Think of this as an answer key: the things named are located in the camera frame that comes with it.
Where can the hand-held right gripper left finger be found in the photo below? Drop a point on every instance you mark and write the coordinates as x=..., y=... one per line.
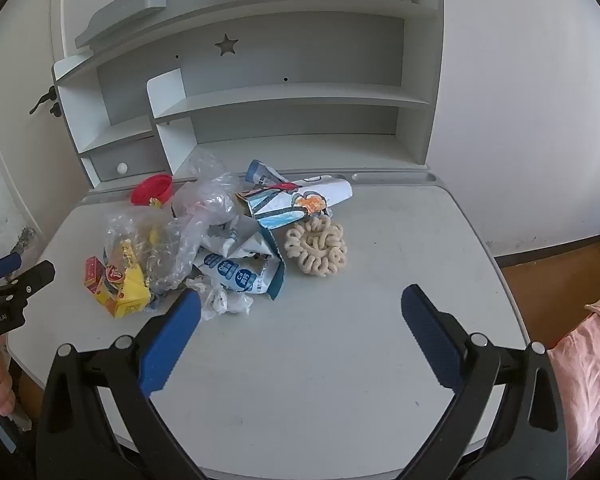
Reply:
x=172, y=345

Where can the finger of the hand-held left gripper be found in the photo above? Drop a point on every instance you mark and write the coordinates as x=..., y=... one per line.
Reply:
x=2, y=265
x=30, y=280

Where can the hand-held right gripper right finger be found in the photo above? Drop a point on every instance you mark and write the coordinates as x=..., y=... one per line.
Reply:
x=430, y=340

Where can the red plastic cup lid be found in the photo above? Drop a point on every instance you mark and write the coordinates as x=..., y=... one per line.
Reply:
x=151, y=189

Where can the illustrated paper carton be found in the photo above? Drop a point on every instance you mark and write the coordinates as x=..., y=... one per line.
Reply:
x=310, y=202

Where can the small red box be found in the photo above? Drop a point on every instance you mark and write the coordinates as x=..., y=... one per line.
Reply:
x=95, y=272

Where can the white crumpled wrapper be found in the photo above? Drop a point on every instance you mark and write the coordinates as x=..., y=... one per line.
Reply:
x=225, y=305

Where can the yellow carton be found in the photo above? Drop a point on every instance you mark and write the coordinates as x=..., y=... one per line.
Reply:
x=127, y=294

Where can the clear crumpled plastic bag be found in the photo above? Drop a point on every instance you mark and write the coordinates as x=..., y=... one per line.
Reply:
x=172, y=255
x=207, y=195

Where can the white round drawer knob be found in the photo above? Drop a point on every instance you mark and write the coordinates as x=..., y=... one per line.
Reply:
x=122, y=168

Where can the grey drawer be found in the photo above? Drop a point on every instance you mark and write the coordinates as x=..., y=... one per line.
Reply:
x=130, y=152

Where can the pink blanket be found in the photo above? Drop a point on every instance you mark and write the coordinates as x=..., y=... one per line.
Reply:
x=590, y=370

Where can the blue torn pouch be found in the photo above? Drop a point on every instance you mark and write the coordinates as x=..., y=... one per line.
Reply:
x=260, y=172

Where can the grey desk shelf unit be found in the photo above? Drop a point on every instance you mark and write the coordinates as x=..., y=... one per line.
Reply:
x=280, y=60

